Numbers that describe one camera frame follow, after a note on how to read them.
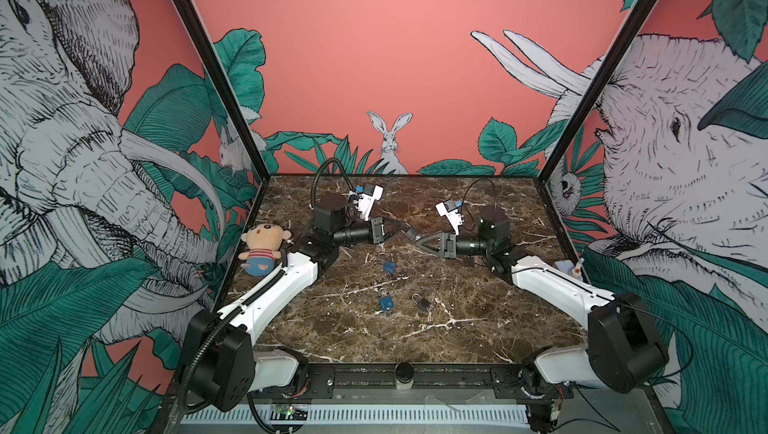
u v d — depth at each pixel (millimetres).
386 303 866
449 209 716
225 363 398
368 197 687
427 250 734
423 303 875
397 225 1095
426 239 727
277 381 598
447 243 685
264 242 918
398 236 727
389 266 951
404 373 674
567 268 881
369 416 701
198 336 404
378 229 652
